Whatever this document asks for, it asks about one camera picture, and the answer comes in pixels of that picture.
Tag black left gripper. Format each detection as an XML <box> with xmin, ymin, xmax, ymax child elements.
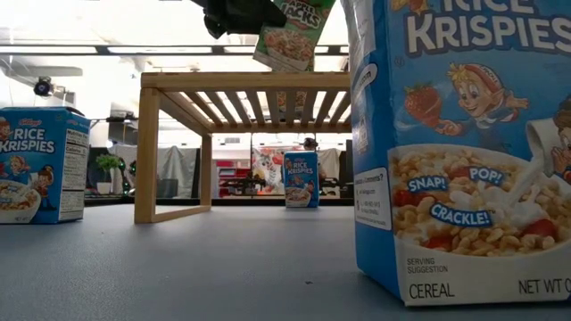
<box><xmin>190</xmin><ymin>0</ymin><xmax>289</xmax><ymax>40</ymax></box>

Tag blue Rice Krispies cereal box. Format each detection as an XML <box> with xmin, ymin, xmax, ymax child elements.
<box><xmin>0</xmin><ymin>105</ymin><xmax>93</xmax><ymax>226</ymax></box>
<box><xmin>283</xmin><ymin>150</ymin><xmax>320</xmax><ymax>210</ymax></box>
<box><xmin>339</xmin><ymin>0</ymin><xmax>571</xmax><ymax>308</ymax></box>

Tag wooden slatted shelf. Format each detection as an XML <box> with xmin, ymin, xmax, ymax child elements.
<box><xmin>134</xmin><ymin>70</ymin><xmax>353</xmax><ymax>225</ymax></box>

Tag cat print poster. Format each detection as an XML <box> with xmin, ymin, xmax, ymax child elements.
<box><xmin>251</xmin><ymin>145</ymin><xmax>286</xmax><ymax>195</ymax></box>

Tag white cloth cover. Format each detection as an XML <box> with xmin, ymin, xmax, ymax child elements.
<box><xmin>317</xmin><ymin>147</ymin><xmax>343</xmax><ymax>179</ymax></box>

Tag red storage bins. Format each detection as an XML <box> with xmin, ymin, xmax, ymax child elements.
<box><xmin>212</xmin><ymin>158</ymin><xmax>255</xmax><ymax>197</ymax></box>

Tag dark panel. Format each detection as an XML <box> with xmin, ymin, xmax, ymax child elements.
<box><xmin>338</xmin><ymin>138</ymin><xmax>356</xmax><ymax>200</ymax></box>

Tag grey cloth cover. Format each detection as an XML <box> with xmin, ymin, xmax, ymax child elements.
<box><xmin>109</xmin><ymin>143</ymin><xmax>201</xmax><ymax>200</ymax></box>

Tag potted green plant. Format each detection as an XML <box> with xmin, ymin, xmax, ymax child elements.
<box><xmin>95</xmin><ymin>153</ymin><xmax>122</xmax><ymax>196</ymax></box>

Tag black round camera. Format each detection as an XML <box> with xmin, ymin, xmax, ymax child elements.
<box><xmin>32</xmin><ymin>76</ymin><xmax>55</xmax><ymax>98</ymax></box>

